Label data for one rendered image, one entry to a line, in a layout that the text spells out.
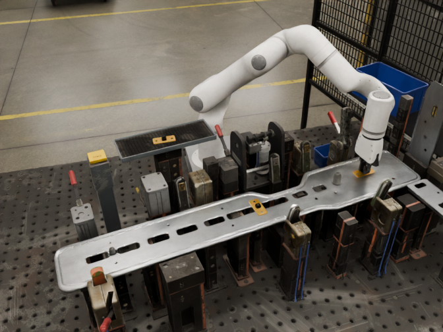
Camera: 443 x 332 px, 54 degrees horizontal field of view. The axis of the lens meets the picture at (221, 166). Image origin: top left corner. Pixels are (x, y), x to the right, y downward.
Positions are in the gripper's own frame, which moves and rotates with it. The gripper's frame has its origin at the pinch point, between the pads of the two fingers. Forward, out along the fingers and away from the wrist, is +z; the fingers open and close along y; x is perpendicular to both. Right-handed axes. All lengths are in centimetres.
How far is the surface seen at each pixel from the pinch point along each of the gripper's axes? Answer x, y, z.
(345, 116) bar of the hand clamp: -0.4, -15.6, -14.4
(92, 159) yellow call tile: -98, -31, -12
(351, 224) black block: -20.8, 20.4, 4.6
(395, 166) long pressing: 14.8, 1.6, 3.5
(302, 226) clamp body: -40.0, 18.9, -0.9
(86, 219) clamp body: -105, -13, -2
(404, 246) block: 6.6, 23.0, 25.3
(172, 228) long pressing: -79, -2, 4
